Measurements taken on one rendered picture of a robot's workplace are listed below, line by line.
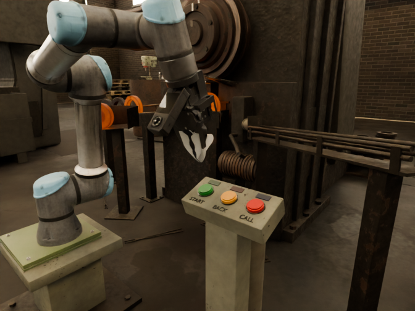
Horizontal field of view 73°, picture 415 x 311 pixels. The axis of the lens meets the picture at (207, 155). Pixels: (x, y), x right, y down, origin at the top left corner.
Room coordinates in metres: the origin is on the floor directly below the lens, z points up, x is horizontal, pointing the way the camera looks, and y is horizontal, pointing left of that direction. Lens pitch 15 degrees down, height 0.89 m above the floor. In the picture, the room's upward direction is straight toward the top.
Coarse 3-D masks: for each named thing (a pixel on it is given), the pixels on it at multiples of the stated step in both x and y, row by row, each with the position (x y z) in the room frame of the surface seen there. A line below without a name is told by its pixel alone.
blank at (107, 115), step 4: (104, 104) 1.68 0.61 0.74; (104, 108) 1.67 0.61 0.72; (108, 108) 1.67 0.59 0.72; (104, 112) 1.67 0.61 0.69; (108, 112) 1.66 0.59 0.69; (112, 112) 1.68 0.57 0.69; (104, 116) 1.67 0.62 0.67; (108, 116) 1.66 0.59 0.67; (112, 116) 1.68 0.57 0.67; (104, 120) 1.67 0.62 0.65; (108, 120) 1.67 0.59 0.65; (112, 120) 1.68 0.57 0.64; (104, 124) 1.67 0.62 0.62; (108, 124) 1.67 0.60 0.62
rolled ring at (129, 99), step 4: (128, 96) 2.11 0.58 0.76; (132, 96) 2.08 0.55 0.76; (136, 96) 2.09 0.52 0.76; (128, 100) 2.11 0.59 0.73; (132, 100) 2.08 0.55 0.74; (136, 100) 2.05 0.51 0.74; (124, 104) 2.14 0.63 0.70; (128, 104) 2.14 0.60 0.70; (136, 104) 2.05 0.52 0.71; (140, 104) 2.05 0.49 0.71; (140, 108) 2.04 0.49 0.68; (140, 112) 2.05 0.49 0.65
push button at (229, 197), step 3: (225, 192) 0.65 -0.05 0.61; (228, 192) 0.65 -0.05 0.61; (231, 192) 0.64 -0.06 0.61; (234, 192) 0.65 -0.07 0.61; (222, 195) 0.64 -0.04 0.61; (225, 195) 0.64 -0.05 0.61; (228, 195) 0.64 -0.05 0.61; (231, 195) 0.63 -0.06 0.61; (234, 195) 0.63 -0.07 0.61; (222, 198) 0.63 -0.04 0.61; (225, 198) 0.63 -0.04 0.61; (228, 198) 0.62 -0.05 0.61; (231, 198) 0.62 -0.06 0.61; (234, 198) 0.62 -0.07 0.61; (222, 201) 0.63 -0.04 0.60; (225, 201) 0.62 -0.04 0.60; (228, 201) 0.62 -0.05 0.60; (231, 201) 0.62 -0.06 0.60; (234, 201) 0.62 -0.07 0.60
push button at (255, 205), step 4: (252, 200) 0.60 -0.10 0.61; (256, 200) 0.60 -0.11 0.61; (260, 200) 0.60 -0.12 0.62; (248, 204) 0.59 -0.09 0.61; (252, 204) 0.59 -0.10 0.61; (256, 204) 0.58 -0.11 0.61; (260, 204) 0.58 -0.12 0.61; (248, 208) 0.58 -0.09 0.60; (252, 208) 0.58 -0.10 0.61; (256, 208) 0.57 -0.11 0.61; (260, 208) 0.57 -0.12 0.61; (252, 212) 0.57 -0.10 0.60; (256, 212) 0.57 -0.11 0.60
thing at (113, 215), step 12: (120, 108) 1.84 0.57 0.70; (132, 108) 1.72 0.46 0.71; (120, 120) 1.84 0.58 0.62; (132, 120) 1.71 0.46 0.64; (120, 132) 1.71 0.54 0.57; (120, 144) 1.71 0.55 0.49; (120, 156) 1.71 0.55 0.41; (120, 168) 1.71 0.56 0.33; (120, 180) 1.71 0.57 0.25; (120, 192) 1.71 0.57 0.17; (120, 204) 1.71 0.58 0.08; (108, 216) 1.67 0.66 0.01; (120, 216) 1.67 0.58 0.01; (132, 216) 1.67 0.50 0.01
